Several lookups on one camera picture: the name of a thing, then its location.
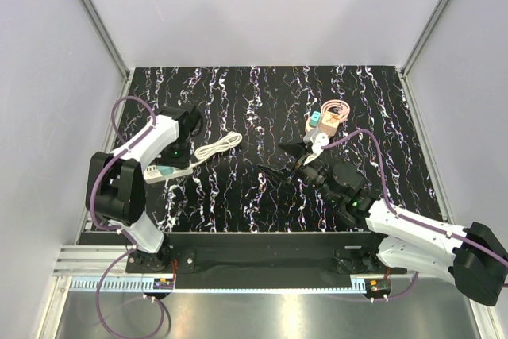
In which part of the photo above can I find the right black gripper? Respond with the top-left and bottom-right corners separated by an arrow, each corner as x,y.
258,140 -> 341,204

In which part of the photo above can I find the teal charger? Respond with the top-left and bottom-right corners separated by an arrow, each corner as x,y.
158,166 -> 175,179

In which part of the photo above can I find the teal USB charger plug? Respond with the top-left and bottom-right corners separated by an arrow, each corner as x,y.
309,111 -> 321,128

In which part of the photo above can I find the pink round power socket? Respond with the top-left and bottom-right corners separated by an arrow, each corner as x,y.
305,125 -> 316,134

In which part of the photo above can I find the pink cube adapter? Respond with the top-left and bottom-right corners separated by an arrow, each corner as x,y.
319,111 -> 341,137

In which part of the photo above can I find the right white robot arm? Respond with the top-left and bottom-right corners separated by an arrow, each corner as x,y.
258,143 -> 507,306

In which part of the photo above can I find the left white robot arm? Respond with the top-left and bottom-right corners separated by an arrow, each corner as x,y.
85,107 -> 203,272

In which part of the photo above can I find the white power strip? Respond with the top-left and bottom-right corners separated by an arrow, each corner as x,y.
143,164 -> 194,184

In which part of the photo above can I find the black marbled mat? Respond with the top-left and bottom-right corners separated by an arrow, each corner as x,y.
119,65 -> 442,233

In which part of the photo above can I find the white coiled cord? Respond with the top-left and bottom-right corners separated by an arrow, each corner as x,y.
194,131 -> 244,164

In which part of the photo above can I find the pink coiled cord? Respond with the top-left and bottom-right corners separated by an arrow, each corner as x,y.
320,99 -> 350,122

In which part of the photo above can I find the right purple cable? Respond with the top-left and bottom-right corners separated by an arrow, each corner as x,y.
323,129 -> 508,300

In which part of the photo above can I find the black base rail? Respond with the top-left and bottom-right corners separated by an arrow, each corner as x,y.
126,232 -> 388,291

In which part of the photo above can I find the white slotted cable duct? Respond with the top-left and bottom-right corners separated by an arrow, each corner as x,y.
70,276 -> 175,293

